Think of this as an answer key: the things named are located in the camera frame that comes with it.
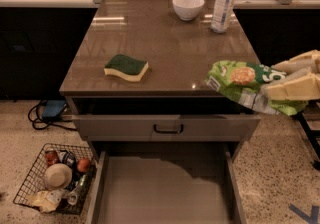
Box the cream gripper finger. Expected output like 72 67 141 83
273 50 320 74
261 68 320 101

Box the green rice chip bag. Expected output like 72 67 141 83
205 60 308 116

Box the grey drawer cabinet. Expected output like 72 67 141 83
61 0 256 165

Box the grey top drawer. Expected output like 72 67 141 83
73 97 260 142

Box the dark blue snack bag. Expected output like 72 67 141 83
58 150 76 168

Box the crumpled yellow snack bag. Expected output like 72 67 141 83
26 189 67 213

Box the clear plastic water bottle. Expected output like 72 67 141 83
211 0 235 33

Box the white ceramic bowl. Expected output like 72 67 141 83
172 0 205 21

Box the green and yellow sponge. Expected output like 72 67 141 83
104 54 149 82

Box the red apple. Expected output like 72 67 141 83
77 158 91 173

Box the blue power box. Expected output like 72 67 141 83
42 100 66 120

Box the small glass bottle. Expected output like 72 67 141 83
67 175 87 206

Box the red can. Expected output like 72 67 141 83
45 150 60 167

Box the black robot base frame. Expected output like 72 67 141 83
296 101 320 171

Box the black drawer handle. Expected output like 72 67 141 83
153 124 184 134

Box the black wire basket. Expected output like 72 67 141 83
13 143 96 215

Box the black floor cable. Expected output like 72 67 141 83
27 99 78 132

